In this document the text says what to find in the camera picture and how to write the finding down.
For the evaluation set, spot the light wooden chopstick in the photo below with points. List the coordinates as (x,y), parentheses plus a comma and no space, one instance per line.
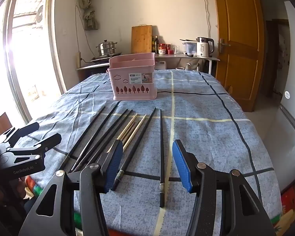
(126,127)
(134,132)

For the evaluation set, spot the beige wrapped pipe bundle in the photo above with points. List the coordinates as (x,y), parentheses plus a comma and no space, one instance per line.
(89,17)

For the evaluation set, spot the blue checked tablecloth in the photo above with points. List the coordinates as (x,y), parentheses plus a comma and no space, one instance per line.
(211,140)

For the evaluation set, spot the steel steamer pot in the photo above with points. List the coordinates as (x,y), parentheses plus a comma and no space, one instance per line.
(107,49)

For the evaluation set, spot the bamboo cutting board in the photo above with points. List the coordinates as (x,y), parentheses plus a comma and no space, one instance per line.
(141,39)

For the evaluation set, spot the pink plastic utensil basket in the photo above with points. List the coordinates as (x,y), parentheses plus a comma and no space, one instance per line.
(132,91)

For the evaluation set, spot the clear glass cup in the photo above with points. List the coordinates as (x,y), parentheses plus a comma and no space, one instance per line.
(176,50)

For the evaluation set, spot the white plastic bag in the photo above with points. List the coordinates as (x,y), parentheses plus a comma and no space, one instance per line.
(191,66)

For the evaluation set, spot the beige power strip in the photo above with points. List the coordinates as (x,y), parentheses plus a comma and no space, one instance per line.
(78,60)

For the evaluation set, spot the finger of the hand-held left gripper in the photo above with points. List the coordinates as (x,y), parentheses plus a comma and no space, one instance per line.
(27,128)
(48,141)

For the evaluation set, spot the outdoor air conditioner unit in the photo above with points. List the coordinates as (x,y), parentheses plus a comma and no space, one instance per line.
(39,14)

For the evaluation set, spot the steel kitchen table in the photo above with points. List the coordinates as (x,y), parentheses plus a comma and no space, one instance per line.
(177,56)

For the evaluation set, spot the dark brown wooden chopstick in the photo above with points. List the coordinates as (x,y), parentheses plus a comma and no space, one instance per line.
(132,129)

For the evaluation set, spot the white jar with red lid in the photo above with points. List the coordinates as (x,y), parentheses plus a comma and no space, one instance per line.
(162,49)

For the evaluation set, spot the white window frame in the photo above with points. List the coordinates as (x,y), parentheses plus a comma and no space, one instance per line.
(55,54)

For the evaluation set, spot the dark glass bottle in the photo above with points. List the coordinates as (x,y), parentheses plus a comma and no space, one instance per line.
(153,45)

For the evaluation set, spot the low steel stand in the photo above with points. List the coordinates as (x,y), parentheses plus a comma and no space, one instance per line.
(91,65)

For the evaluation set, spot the clear water pitcher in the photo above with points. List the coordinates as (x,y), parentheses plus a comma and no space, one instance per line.
(189,48)

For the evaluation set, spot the grey fridge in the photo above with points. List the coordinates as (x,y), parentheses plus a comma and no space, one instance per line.
(292,132)

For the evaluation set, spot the white plastic jug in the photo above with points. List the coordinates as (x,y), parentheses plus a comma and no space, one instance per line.
(160,66)

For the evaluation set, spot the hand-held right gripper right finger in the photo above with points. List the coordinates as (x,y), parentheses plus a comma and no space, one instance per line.
(182,167)

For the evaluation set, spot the wooden door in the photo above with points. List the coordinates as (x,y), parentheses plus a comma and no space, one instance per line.
(238,61)

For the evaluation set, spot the black induction cooker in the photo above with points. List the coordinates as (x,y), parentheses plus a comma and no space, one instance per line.
(98,59)

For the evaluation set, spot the white electric kettle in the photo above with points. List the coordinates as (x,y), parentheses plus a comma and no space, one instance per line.
(202,49)

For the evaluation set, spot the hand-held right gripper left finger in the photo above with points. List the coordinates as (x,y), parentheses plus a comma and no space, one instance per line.
(114,162)

